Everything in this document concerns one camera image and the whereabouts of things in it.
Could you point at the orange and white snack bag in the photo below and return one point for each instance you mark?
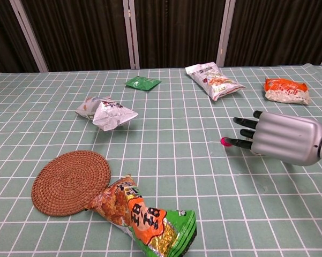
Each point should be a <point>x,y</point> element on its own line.
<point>284,91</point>

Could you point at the small green packet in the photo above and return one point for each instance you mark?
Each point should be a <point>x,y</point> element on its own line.
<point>142,83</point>

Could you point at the round brown rattan coaster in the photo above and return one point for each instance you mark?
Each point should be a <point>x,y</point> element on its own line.
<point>67,182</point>

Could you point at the white crumpled snack bag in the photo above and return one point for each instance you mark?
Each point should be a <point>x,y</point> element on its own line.
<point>84,108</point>

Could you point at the orange and green snack bag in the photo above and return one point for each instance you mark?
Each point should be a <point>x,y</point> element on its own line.
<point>144,219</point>

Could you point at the white printed snack bag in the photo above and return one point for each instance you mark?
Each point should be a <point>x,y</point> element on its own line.
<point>214,81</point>

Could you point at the dark pleated screen panel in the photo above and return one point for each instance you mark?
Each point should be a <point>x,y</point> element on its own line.
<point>278,32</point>
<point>80,34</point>
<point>176,32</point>
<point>2,40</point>

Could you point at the silver crumpled snack bag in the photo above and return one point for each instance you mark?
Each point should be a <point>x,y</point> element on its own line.
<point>112,117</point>

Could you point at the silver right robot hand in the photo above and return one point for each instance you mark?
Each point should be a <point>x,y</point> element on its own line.
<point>286,139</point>

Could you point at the green checkered tablecloth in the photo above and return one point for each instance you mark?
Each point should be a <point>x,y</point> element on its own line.
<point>176,166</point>

